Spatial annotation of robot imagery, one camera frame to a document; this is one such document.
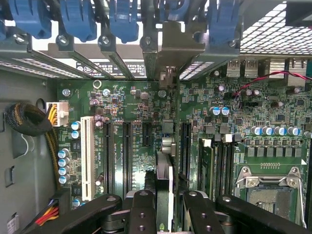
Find white expansion slot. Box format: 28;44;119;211
80;116;95;202

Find metal slot cover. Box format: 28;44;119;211
48;34;115;80
98;34;136;80
140;35;159;81

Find CPU socket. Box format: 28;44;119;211
235;165;308;229

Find short black expansion slot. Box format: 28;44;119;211
142;122;154;147

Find coloured power wires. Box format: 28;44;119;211
34;187;71;227

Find long black expansion slot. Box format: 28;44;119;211
122;121;134;193
102;121;115;195
181;121;193;182

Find green motherboard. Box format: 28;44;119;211
57;58;312;234

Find red and black wire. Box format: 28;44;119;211
231;70;312;98

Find silver USB port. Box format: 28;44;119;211
226;59;242;78
244;59;259;78

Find black braided cable sleeve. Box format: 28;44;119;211
4;102;60;191

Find blue slot retainer clip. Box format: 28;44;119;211
59;0;98;42
159;0;190;22
208;0;241;47
8;0;52;39
109;0;140;44

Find white power connector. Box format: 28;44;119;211
46;101;69;127

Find black open PC case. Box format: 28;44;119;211
0;0;312;234

